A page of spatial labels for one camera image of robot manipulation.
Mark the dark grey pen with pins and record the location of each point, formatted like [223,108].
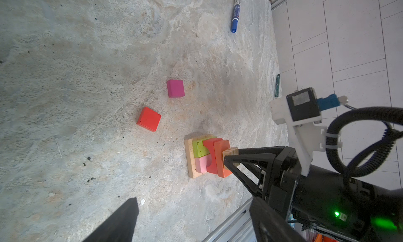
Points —
[277,86]

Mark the orange rectangular block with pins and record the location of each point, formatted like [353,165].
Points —
[219,147]

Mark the pink rectangular block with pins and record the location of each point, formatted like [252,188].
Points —
[203,163]

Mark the aluminium mounting rail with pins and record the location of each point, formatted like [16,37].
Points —
[237,228]

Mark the red square block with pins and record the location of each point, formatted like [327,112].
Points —
[149,119]

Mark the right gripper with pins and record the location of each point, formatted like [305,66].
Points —
[269,173]

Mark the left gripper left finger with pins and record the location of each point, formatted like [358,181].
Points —
[120,226]

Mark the lime green rectangular block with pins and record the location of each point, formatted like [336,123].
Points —
[199,149]

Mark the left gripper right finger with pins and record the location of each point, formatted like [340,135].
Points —
[269,226]

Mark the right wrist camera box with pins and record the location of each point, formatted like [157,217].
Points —
[304,104]

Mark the red arch block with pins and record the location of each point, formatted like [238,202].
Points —
[210,145]

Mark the small ridged natural block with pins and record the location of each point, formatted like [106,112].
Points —
[233,151]

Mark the blue marker pen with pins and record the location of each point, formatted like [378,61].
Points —
[235,18]

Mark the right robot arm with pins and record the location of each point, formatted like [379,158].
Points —
[320,201]

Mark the magenta cube block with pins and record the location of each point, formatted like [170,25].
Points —
[175,88]

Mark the natural wood block 31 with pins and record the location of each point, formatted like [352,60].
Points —
[190,155]

